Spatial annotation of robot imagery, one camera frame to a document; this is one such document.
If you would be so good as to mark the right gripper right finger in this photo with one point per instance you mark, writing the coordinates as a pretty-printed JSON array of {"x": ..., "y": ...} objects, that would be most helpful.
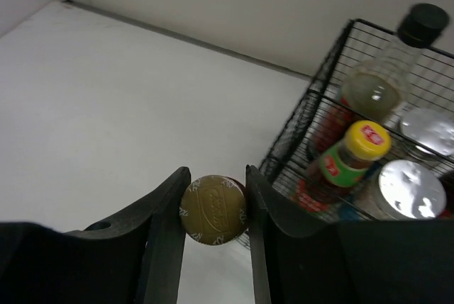
[{"x": 297, "y": 258}]

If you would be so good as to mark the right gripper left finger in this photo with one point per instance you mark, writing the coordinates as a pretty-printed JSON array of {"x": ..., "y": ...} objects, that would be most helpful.
[{"x": 132, "y": 256}]

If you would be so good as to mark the small yellow bottle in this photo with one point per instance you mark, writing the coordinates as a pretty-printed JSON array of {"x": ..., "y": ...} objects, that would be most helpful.
[{"x": 214, "y": 210}]

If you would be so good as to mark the red sauce bottle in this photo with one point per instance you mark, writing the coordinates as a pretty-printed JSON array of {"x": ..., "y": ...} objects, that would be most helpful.
[
  {"x": 447, "y": 181},
  {"x": 333, "y": 175}
]

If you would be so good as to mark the silver-lid jar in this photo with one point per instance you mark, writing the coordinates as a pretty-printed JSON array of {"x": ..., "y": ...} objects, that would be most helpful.
[
  {"x": 426, "y": 133},
  {"x": 402, "y": 190}
]

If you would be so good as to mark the dark soy sauce bottle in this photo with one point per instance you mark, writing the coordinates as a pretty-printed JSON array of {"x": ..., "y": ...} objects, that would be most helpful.
[{"x": 377, "y": 87}]

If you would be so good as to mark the black wire rack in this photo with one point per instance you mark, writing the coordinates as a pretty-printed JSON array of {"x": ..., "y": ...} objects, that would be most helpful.
[{"x": 431, "y": 86}]

